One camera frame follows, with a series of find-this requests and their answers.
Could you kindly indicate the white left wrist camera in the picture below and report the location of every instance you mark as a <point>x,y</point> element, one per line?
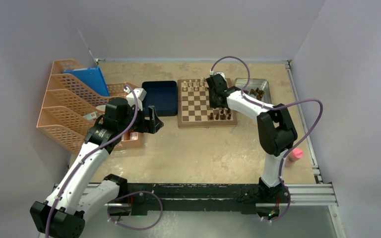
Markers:
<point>136,98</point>

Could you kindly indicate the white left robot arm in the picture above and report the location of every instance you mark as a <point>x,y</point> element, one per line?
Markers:
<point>66,210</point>

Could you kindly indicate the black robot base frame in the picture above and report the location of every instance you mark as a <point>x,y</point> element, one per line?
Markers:
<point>198,197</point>

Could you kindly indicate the gold metal tin tray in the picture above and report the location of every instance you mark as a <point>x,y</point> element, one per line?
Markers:
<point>262,84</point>

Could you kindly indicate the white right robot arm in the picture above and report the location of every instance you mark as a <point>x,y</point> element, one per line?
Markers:
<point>275,128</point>

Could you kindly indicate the orange plastic file rack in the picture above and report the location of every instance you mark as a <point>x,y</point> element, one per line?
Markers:
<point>66,101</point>

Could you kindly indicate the pink capped bottle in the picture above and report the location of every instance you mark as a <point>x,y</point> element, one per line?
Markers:
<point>295,155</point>

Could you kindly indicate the wooden chess board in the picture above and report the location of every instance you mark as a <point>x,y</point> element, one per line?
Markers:
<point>194,110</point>

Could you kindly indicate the pile of dark chess pieces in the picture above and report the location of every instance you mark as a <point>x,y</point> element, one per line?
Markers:
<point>256,93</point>

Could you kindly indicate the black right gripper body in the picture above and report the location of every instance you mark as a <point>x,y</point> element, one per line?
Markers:
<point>213,103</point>

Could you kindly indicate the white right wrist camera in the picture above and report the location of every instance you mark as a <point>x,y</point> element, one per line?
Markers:
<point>213,73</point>

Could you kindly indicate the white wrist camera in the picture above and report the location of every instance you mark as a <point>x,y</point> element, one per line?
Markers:
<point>213,73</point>
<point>136,98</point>

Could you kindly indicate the blue folder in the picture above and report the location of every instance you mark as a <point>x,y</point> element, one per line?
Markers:
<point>92,77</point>

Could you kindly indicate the orange plastic basket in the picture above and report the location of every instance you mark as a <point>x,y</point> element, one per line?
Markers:
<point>130,139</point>

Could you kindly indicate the dark blue tin box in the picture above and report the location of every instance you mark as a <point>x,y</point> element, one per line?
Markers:
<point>163,95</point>

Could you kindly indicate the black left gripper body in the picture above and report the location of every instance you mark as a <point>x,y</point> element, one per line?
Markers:
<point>142,125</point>

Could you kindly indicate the row of light chess pieces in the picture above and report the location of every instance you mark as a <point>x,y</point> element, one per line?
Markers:
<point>193,85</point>

